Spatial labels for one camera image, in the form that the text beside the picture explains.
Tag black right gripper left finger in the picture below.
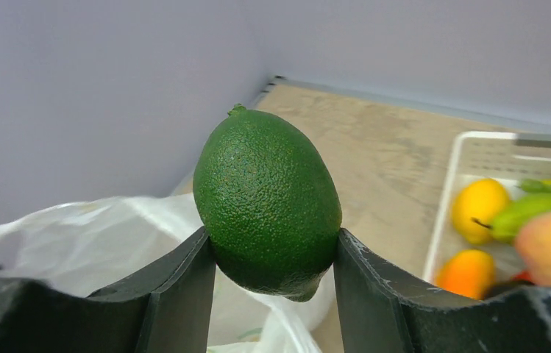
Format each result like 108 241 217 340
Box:
0 229 216 352

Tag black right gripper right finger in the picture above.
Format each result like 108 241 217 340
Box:
334 229 551 353

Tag white plastic bag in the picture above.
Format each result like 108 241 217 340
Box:
0 193 335 352

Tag yellow fake fruit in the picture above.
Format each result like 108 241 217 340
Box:
450 178 511 245

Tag green fake leaf fruit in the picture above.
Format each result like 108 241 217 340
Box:
193 104 342 302

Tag green fake grapes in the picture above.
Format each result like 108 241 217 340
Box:
518 179 551 193

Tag orange fake papaya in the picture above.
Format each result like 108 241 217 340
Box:
435 249 496 300

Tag red fake apple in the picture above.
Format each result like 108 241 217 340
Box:
511 271 534 285

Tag white perforated plastic basket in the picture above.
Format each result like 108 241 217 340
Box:
424 131 551 284

